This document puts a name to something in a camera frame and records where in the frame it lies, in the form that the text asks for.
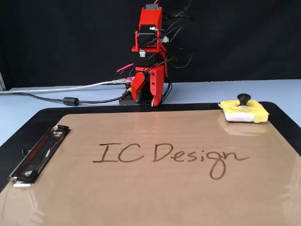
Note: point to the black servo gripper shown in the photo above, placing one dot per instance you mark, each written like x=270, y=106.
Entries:
x=145, y=60

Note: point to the yellow taped sponge with knob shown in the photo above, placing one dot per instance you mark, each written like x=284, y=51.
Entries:
x=237, y=117

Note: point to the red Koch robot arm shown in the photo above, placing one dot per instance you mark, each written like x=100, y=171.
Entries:
x=150, y=16

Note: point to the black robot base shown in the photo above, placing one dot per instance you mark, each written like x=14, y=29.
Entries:
x=127, y=101

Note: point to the small controller circuit board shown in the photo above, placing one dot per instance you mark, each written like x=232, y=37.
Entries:
x=129, y=80

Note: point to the brown glossy writing sheet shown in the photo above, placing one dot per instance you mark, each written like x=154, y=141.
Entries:
x=150, y=193

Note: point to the black fabric backdrop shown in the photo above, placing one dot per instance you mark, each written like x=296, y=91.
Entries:
x=47, y=35

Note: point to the metal clipboard clip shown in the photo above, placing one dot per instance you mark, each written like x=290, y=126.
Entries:
x=35, y=160

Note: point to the black clipboard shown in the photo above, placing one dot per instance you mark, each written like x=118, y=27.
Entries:
x=14, y=141

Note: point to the grey metal frame post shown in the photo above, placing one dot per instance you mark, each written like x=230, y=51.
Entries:
x=2, y=82

